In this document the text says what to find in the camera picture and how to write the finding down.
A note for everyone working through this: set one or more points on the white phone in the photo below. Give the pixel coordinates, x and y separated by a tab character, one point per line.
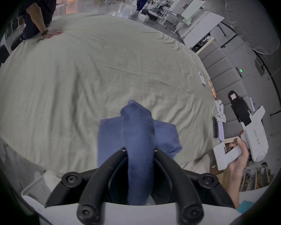
220	131

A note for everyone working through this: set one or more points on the small orange object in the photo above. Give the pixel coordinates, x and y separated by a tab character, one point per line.
213	92

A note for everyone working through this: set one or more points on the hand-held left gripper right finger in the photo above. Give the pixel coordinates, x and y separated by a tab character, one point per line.
189	196

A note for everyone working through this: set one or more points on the grey padded headboard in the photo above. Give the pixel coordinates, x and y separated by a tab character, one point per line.
224	69

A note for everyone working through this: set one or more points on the grey photo umbrella on stand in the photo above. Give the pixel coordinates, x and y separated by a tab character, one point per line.
250	22

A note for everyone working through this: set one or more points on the white robot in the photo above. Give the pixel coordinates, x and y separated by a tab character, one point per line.
154	7

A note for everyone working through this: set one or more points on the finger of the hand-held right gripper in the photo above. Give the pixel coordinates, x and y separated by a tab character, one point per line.
240	109

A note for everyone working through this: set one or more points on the person's right hand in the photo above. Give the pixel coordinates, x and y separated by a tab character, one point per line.
238	158

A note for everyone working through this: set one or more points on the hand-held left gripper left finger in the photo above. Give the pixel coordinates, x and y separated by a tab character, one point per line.
89	196

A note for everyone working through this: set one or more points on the black phone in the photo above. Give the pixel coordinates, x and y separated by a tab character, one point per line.
215	127

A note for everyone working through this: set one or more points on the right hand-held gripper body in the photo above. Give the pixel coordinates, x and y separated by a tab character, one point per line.
256	135

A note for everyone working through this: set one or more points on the dark blue garment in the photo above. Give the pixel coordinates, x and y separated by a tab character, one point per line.
140	137

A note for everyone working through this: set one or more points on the person's right forearm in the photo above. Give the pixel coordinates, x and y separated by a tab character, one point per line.
235	186

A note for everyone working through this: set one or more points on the small white controller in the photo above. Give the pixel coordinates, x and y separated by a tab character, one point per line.
220	110

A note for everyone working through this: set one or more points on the white table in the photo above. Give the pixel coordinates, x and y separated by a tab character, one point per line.
201	29
192	8

